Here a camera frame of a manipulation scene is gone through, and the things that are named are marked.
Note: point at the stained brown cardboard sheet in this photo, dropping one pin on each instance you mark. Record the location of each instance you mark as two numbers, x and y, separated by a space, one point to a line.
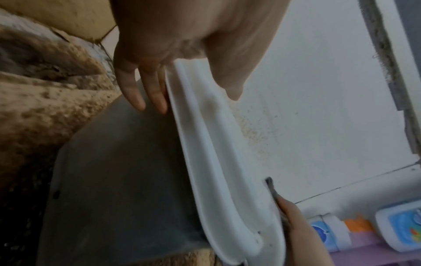
42 104

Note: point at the white bottle blue orange label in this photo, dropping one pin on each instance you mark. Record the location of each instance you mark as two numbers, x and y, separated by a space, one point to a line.
401 226

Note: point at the person's left hand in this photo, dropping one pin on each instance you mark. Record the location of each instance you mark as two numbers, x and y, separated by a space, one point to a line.
197 28

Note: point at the small white bottle orange cap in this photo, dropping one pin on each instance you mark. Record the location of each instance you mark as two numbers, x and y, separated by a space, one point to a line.
332 231

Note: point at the white lidded trash bin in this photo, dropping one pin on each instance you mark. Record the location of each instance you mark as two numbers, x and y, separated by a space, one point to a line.
148 181

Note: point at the purple cardboard display box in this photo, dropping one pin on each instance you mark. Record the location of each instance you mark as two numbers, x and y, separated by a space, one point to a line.
378 252

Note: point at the person's right hand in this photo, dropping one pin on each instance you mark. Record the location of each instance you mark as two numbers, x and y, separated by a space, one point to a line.
306 233

